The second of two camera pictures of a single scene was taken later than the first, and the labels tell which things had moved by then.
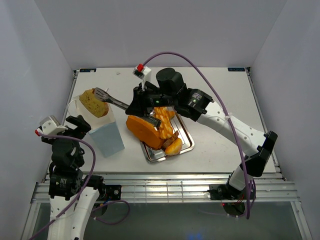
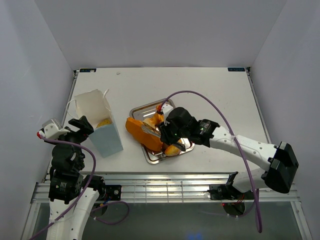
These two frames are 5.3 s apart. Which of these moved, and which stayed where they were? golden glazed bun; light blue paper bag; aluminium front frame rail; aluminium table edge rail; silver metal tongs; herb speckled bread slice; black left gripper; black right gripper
Moved: herb speckled bread slice; black right gripper; silver metal tongs
Stayed: black left gripper; aluminium front frame rail; aluminium table edge rail; golden glazed bun; light blue paper bag
